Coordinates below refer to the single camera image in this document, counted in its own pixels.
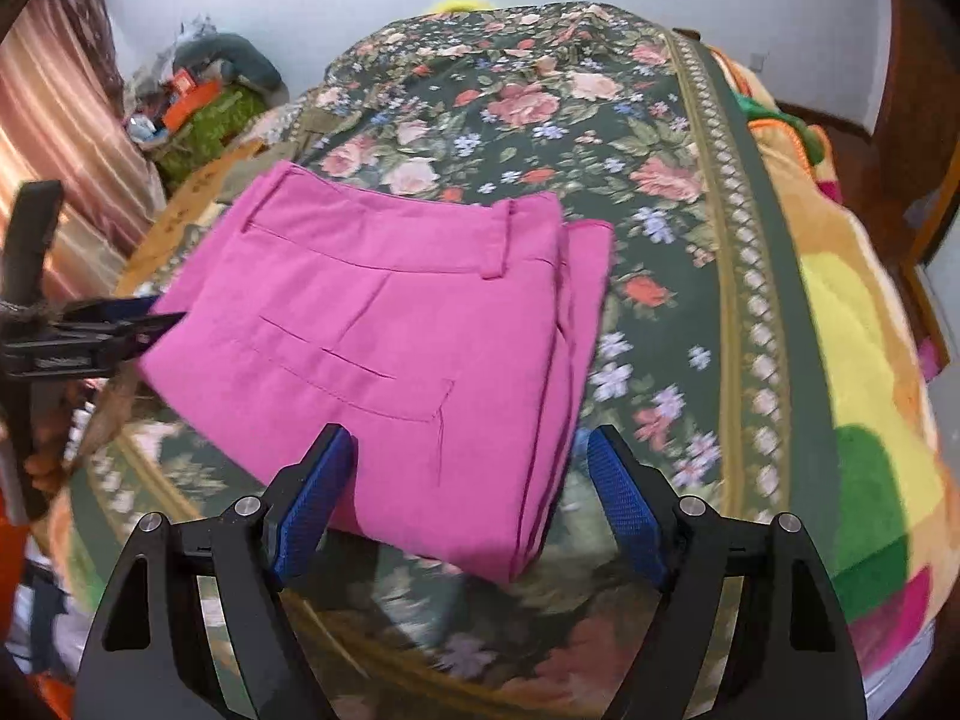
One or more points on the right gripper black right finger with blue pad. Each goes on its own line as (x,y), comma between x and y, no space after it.
(637,501)

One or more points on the blue-tipped fingers of the left gripper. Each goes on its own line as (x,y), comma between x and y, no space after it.
(116,330)

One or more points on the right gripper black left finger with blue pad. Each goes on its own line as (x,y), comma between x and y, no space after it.
(301,500)

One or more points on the pink pants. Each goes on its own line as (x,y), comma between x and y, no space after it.
(452,341)

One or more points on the person's left hand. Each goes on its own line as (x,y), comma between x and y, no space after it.
(51,421)

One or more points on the dark floral bedspread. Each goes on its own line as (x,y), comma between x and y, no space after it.
(708,360)

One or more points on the pink striped curtain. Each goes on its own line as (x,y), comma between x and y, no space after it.
(62,121)

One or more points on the orange box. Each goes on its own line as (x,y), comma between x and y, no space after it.
(184,107)

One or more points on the colourful fleece blanket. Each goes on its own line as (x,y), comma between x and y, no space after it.
(896,546)

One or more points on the olive green garment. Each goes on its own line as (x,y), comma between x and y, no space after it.
(289,132)

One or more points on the grey plush pillow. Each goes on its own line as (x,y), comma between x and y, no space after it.
(239,57)

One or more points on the white cabinet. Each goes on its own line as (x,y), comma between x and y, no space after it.
(939,276)

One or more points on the wooden door frame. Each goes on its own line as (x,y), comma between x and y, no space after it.
(916,135)

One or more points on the yellow curved bed rail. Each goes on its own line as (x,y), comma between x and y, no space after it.
(459,6)

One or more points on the white wall socket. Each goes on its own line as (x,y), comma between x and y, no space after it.
(759,61)

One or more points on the wooden bed post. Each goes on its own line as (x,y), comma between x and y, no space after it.
(687,32)

